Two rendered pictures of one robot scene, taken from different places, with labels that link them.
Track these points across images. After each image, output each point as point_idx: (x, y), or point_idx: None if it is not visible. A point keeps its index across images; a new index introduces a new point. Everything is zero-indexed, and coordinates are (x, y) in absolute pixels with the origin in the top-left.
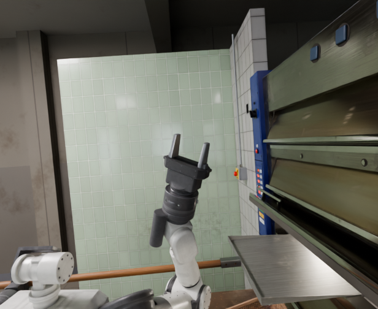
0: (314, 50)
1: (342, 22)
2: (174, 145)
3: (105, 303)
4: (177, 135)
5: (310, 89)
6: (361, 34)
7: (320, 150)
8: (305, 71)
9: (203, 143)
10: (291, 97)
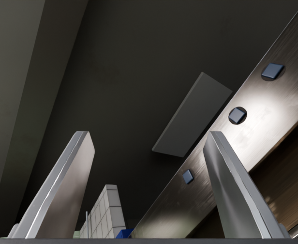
0: (187, 173)
1: (204, 144)
2: (72, 166)
3: None
4: (88, 133)
5: (198, 211)
6: (228, 140)
7: None
8: (184, 197)
9: (210, 131)
10: (175, 236)
